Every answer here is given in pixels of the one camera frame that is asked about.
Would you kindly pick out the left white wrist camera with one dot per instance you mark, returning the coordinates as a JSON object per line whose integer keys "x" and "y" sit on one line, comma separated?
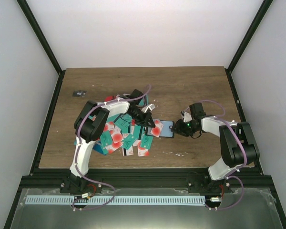
{"x": 148, "y": 108}

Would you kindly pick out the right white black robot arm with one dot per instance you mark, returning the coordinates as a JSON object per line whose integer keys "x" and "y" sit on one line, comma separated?
{"x": 237, "y": 142}

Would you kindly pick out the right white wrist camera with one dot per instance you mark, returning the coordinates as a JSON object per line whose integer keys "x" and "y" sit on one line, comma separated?
{"x": 186, "y": 116}

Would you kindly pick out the blue card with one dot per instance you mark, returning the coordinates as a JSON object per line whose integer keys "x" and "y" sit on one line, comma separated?
{"x": 99, "y": 148}

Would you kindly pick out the left black frame post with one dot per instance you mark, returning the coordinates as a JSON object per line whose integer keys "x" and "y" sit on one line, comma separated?
{"x": 24, "y": 6}

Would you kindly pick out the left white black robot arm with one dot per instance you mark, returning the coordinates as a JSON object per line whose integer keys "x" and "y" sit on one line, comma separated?
{"x": 89, "y": 125}

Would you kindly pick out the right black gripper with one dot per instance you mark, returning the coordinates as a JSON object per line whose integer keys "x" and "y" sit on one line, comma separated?
{"x": 180, "y": 130}

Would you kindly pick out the light blue slotted strip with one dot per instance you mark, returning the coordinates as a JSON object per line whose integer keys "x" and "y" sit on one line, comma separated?
{"x": 117, "y": 200}

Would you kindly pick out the black front rail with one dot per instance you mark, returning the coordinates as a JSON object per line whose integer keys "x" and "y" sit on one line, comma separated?
{"x": 194, "y": 179}

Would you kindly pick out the teal card with stripe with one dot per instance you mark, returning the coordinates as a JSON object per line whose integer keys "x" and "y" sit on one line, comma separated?
{"x": 144, "y": 101}

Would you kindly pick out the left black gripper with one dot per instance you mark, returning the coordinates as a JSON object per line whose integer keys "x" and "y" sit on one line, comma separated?
{"x": 143, "y": 121}

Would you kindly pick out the black frame post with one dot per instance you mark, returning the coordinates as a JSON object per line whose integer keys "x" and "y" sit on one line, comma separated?
{"x": 24, "y": 6}
{"x": 249, "y": 34}

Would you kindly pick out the black card holder wallet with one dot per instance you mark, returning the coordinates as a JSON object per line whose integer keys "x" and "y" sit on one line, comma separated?
{"x": 162, "y": 129}

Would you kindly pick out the teal VIP card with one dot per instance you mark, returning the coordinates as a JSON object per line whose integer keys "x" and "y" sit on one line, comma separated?
{"x": 146, "y": 141}

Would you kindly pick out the right black frame post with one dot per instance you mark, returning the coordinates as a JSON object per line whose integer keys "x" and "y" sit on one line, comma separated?
{"x": 249, "y": 34}

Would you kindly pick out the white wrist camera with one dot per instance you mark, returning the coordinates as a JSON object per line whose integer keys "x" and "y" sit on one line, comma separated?
{"x": 186, "y": 116}
{"x": 148, "y": 108}

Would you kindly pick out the red card black stripe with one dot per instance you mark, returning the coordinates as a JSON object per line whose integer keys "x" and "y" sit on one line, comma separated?
{"x": 109, "y": 98}

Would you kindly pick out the teal card centre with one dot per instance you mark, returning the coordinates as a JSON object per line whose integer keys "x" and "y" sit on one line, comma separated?
{"x": 123, "y": 122}

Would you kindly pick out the small black tag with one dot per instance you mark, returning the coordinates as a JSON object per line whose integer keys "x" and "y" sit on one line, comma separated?
{"x": 79, "y": 93}

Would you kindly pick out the white red circle card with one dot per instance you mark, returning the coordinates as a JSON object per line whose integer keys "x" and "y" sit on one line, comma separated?
{"x": 156, "y": 131}
{"x": 141, "y": 150}

